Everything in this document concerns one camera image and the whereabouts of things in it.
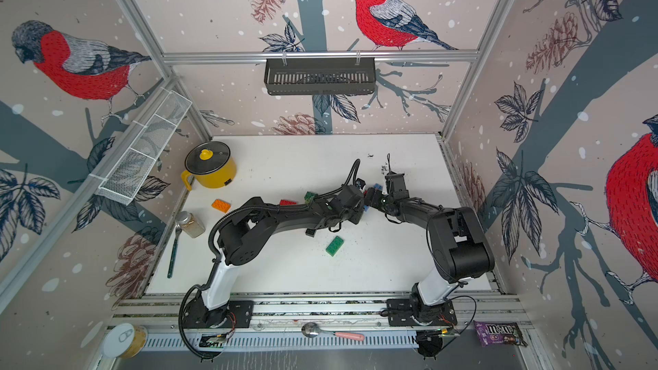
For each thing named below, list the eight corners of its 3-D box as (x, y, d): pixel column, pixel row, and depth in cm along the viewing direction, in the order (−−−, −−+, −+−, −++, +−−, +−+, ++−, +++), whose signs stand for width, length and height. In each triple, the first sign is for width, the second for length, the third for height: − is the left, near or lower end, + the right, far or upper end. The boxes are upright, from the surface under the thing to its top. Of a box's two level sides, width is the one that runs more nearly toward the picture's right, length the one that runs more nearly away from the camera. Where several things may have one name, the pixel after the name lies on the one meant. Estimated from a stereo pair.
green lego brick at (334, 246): (324, 251, 88) (324, 249, 86) (335, 236, 92) (335, 234, 90) (333, 257, 87) (333, 255, 85) (344, 242, 90) (344, 239, 89)
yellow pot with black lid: (192, 190, 104) (177, 171, 94) (205, 161, 115) (193, 140, 105) (232, 190, 104) (221, 171, 94) (242, 160, 115) (233, 140, 105)
